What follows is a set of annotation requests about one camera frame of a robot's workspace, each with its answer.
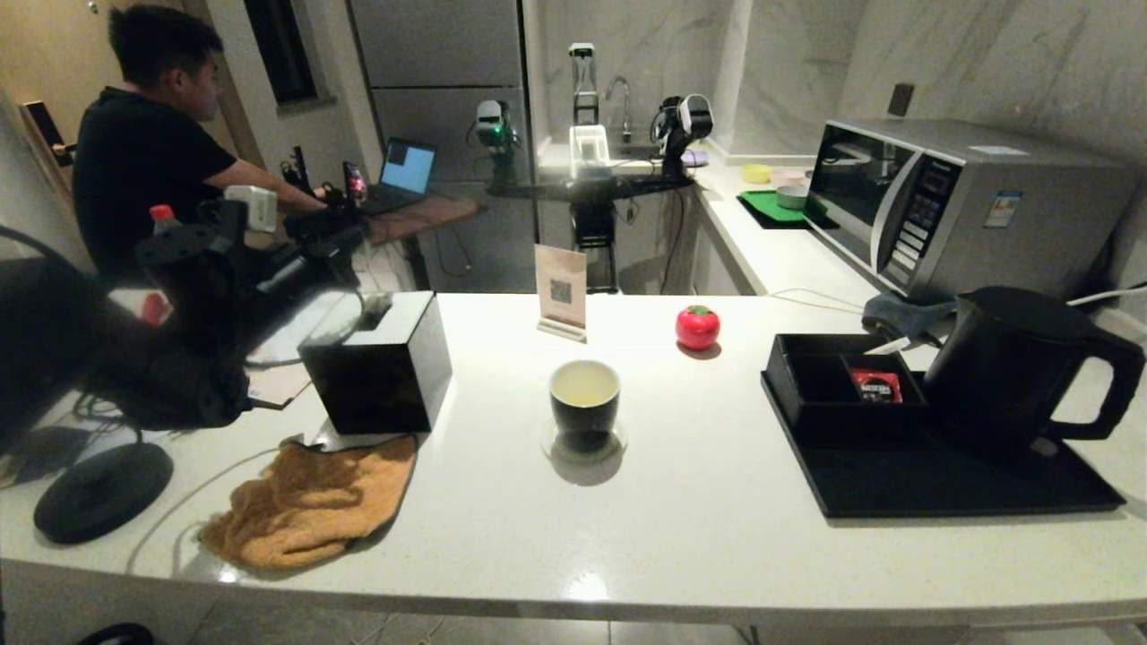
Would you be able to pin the black compartment box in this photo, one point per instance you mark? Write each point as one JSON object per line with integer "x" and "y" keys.
{"x": 806, "y": 412}

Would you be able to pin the clear water bottle red cap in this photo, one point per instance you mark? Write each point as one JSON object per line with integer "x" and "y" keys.
{"x": 162, "y": 213}

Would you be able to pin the silver microwave oven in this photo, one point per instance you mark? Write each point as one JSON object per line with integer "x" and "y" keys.
{"x": 986, "y": 204}

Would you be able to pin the phone with red screen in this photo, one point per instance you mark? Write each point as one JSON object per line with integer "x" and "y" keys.
{"x": 357, "y": 182}

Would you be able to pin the black teleoperation rig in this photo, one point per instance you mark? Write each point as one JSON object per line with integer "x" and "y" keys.
{"x": 323, "y": 215}

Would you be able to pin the white kitchen cabinet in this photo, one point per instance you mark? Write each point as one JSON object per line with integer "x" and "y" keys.
{"x": 717, "y": 260}

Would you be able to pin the orange fluffy towel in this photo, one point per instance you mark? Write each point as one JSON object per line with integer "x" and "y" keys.
{"x": 305, "y": 502}

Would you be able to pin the grey refrigerator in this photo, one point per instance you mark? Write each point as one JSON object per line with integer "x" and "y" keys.
{"x": 439, "y": 52}

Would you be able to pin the red tomato toy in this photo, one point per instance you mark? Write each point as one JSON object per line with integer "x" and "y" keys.
{"x": 699, "y": 327}

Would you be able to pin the open black laptop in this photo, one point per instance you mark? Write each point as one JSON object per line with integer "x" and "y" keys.
{"x": 409, "y": 167}

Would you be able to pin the pink bowl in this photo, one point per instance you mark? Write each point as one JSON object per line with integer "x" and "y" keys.
{"x": 789, "y": 176}

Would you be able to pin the round black kettle base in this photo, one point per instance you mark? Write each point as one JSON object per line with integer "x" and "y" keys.
{"x": 102, "y": 493}

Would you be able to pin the green tray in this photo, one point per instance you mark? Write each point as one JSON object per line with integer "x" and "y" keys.
{"x": 763, "y": 218}

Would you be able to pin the black tissue box white lid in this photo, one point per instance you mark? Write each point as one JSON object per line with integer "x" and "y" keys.
{"x": 376, "y": 385}

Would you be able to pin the dark grey cloth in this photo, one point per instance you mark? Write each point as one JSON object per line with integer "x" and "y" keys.
{"x": 901, "y": 315}

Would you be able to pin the red chili pepper toy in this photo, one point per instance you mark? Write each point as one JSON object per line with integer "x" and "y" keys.
{"x": 154, "y": 309}

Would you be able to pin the grey device green light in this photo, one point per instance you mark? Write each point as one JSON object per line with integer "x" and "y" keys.
{"x": 491, "y": 124}

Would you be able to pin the purple plate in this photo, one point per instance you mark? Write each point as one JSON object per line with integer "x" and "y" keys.
{"x": 695, "y": 159}

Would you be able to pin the brown wooden desk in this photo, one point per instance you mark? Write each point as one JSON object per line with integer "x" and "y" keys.
{"x": 421, "y": 218}

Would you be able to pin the brown paper packet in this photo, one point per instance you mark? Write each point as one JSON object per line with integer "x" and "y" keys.
{"x": 280, "y": 383}

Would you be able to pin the red coffee sachet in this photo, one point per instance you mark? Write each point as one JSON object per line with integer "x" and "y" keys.
{"x": 876, "y": 385}

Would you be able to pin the dark flat device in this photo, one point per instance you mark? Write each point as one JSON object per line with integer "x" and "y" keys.
{"x": 40, "y": 452}

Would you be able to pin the large black tray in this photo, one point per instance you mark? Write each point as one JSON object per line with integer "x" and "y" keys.
{"x": 941, "y": 488}

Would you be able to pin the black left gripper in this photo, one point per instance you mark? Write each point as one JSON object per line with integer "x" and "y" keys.
{"x": 282, "y": 273}

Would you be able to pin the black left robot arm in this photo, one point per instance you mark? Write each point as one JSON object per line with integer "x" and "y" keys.
{"x": 54, "y": 340}

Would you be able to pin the white stick sachet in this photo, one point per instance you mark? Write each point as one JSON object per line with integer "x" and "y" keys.
{"x": 892, "y": 346}

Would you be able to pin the beige QR code sign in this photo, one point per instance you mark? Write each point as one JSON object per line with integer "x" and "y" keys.
{"x": 561, "y": 287}

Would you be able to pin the yellow bowl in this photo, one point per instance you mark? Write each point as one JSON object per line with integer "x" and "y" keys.
{"x": 758, "y": 173}

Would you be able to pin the black mug white inside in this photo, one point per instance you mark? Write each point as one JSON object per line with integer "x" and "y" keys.
{"x": 584, "y": 419}

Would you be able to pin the green mat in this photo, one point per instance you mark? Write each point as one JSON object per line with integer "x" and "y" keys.
{"x": 774, "y": 205}

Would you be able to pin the black white camera device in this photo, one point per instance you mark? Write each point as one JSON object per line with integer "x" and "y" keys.
{"x": 692, "y": 118}

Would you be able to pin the dark wall socket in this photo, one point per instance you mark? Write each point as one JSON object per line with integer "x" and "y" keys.
{"x": 901, "y": 99}

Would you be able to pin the man in black shirt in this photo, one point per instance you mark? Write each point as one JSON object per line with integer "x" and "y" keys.
{"x": 134, "y": 161}

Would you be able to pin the dark window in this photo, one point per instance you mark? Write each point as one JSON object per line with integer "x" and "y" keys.
{"x": 282, "y": 47}

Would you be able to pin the grey green bowl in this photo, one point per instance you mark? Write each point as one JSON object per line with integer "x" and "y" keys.
{"x": 793, "y": 197}

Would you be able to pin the black electric kettle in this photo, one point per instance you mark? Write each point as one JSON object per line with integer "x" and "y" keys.
{"x": 1004, "y": 376}

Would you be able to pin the tall clear blender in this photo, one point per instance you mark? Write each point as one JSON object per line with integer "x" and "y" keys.
{"x": 583, "y": 79}

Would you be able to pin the chrome sink faucet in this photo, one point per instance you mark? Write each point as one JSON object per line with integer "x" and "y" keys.
{"x": 622, "y": 97}

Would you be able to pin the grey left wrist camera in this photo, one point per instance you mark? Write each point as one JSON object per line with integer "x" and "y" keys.
{"x": 254, "y": 208}

